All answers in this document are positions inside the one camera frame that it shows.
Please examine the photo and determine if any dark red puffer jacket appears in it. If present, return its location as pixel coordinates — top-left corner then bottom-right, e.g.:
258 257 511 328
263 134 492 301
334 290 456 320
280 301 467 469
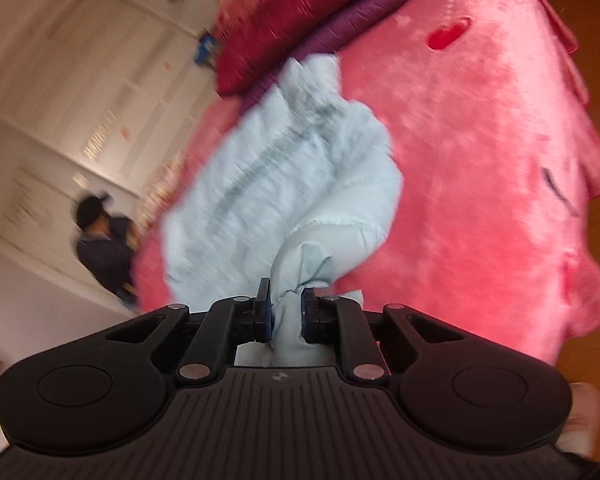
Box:
215 0 411 96

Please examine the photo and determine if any pink heart print bedspread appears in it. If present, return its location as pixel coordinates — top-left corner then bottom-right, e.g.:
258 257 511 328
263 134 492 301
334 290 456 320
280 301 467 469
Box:
130 0 600 361

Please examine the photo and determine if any white wardrobe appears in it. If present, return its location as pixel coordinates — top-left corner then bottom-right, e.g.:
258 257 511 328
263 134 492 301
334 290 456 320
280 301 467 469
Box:
0 0 216 306

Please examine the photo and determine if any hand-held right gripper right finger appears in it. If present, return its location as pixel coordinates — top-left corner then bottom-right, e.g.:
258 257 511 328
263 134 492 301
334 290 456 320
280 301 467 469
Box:
300 287 456 387

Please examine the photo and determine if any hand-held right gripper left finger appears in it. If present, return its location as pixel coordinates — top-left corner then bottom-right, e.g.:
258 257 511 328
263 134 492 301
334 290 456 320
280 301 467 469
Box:
105 277 276 387

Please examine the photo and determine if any light blue puffer jacket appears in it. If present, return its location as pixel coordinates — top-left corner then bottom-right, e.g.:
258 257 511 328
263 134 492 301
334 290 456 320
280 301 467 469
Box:
160 55 406 366

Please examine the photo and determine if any purple puffer jacket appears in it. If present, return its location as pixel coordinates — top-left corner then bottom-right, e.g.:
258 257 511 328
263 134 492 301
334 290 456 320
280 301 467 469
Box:
240 0 441 116

